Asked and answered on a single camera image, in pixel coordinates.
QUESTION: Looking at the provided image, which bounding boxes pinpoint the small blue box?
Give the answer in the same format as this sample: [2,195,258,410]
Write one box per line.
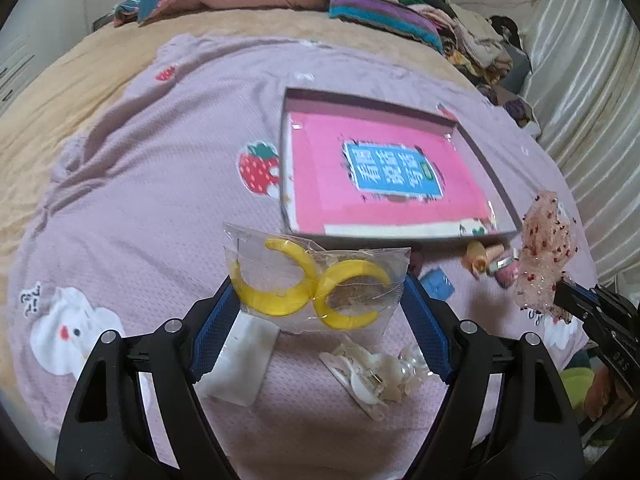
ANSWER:
[419,266,454,301]

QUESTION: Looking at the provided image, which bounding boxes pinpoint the pink book in tray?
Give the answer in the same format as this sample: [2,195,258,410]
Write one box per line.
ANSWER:
[281,112,498,240]

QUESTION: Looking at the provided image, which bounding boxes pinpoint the cream hair claw clip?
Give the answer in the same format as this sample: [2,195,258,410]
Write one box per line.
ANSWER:
[319,336,404,422]

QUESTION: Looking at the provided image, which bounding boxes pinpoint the shallow grey cardboard tray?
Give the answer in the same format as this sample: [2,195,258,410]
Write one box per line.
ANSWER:
[279,88,522,247]

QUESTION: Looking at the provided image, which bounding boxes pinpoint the pile of clothes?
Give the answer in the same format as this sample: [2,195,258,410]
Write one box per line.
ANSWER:
[399,0,541,138]

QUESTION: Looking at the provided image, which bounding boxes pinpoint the tan bed sheet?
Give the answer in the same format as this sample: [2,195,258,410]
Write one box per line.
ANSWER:
[0,6,482,411]

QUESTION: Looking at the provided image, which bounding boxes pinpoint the white satin curtain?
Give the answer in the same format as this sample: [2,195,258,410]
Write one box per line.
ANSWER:
[524,0,639,284]

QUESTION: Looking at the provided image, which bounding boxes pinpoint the pearl bow hair clip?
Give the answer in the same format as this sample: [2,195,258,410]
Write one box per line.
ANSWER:
[394,342,433,396]

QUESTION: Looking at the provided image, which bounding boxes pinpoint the lilac strawberry print blanket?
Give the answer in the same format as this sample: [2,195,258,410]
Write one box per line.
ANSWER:
[6,35,597,479]

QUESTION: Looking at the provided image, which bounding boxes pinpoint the white card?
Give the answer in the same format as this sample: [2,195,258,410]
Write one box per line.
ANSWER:
[194,312,280,406]

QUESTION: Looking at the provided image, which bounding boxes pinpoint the striped purple teal blanket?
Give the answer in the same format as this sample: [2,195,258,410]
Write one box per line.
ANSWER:
[329,0,444,54]

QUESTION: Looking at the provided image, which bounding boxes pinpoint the white wardrobe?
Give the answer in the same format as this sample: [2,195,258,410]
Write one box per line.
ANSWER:
[0,0,89,110]

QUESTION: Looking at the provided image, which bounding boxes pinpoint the person's right hand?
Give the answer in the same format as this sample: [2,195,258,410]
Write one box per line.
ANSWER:
[584,366,626,420]

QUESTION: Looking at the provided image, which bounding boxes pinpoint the yellow earrings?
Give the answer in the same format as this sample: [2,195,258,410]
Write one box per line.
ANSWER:
[224,223,410,338]

